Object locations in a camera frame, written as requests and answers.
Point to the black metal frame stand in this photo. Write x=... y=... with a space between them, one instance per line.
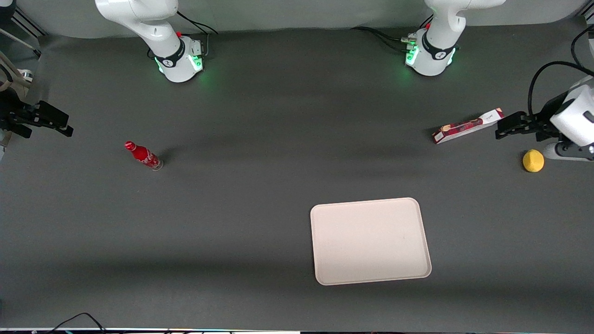
x=21 y=28

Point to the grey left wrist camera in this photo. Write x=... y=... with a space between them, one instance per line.
x=568 y=152

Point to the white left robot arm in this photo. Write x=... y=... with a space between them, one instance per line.
x=438 y=28

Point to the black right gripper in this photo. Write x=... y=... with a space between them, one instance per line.
x=10 y=112

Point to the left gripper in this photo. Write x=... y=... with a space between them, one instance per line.
x=543 y=121

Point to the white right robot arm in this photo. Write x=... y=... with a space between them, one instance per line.
x=153 y=23

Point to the red cookie box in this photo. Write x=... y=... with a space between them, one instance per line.
x=466 y=126

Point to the beige rectangular tray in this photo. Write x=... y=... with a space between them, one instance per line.
x=370 y=240

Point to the red cola bottle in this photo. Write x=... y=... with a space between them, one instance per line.
x=144 y=156

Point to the yellow lemon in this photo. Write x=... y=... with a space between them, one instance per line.
x=533 y=161

